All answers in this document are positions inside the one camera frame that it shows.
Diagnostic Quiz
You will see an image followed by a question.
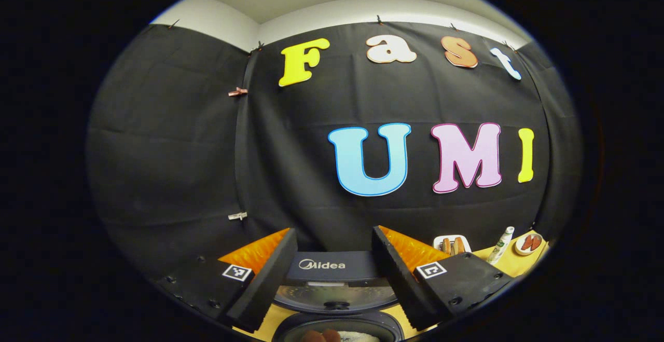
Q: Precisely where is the black backdrop cloth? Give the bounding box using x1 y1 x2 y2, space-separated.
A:
86 20 584 280

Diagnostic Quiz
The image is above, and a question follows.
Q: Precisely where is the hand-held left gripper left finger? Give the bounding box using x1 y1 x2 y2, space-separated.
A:
156 228 299 333

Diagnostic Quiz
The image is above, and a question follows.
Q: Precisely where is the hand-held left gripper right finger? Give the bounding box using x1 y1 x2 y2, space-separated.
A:
371 225 514 331

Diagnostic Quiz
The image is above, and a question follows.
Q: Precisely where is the white milk bottle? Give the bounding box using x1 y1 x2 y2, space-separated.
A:
488 226 515 266

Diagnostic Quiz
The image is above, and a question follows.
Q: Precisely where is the black rice cooker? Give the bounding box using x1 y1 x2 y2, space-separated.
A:
271 251 405 342

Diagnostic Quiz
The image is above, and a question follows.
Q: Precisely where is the white round plate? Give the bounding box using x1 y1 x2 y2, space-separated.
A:
514 231 544 256

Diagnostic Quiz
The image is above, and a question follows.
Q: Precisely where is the white toaster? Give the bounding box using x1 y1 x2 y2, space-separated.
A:
433 235 473 255

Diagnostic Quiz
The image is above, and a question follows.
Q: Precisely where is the uncooked white rice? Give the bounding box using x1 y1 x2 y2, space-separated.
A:
337 331 382 342

